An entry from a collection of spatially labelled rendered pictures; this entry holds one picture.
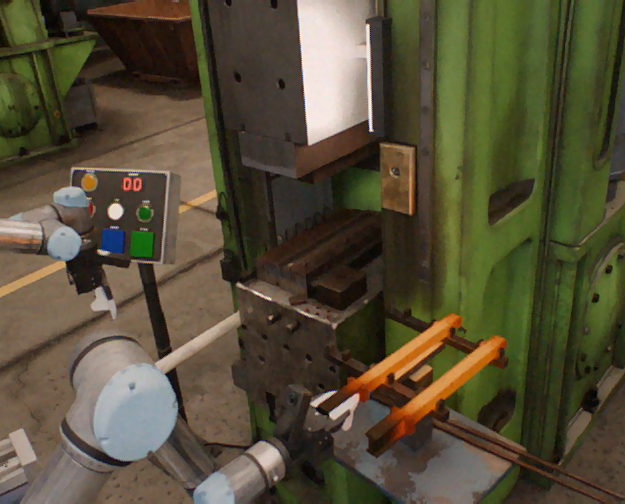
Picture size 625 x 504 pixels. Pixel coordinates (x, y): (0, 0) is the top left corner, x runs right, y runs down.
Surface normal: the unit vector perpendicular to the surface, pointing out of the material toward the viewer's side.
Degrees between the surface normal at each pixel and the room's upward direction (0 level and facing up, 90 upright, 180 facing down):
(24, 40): 79
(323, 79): 90
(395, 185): 90
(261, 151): 90
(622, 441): 0
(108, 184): 60
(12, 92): 87
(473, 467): 0
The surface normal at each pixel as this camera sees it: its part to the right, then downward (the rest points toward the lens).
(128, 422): 0.61, 0.25
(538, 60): -0.56, 0.42
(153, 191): -0.28, -0.04
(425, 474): -0.07, -0.88
